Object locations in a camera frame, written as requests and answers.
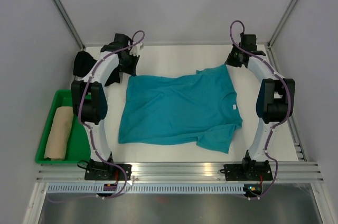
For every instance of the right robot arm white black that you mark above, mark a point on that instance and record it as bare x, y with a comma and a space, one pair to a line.
274, 105

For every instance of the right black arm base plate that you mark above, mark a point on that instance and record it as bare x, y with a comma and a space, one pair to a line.
236, 172

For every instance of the rolled beige t-shirt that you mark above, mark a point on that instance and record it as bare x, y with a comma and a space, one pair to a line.
56, 146

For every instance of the left aluminium corner post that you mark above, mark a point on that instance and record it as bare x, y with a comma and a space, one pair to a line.
68, 23

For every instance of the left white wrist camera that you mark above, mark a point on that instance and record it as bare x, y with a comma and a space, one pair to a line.
135, 50

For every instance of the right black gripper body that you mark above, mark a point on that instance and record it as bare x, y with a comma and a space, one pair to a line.
233, 58

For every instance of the white slotted cable duct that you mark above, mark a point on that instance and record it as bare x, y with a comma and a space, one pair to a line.
154, 188

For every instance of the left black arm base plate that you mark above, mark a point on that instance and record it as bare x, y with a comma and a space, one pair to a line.
99, 171

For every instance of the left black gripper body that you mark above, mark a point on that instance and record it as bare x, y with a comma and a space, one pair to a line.
129, 65

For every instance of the right aluminium corner post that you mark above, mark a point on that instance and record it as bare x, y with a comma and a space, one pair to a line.
286, 14

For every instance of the black t-shirt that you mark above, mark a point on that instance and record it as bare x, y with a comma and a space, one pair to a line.
84, 62

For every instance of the teal t-shirt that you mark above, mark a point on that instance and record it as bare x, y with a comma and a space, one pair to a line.
200, 108

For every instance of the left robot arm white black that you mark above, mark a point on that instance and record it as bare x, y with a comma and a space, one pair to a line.
89, 100

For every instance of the aluminium corner post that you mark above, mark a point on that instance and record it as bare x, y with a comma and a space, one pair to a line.
68, 23
286, 14

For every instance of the aluminium frame rail front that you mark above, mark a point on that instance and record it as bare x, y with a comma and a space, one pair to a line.
180, 172

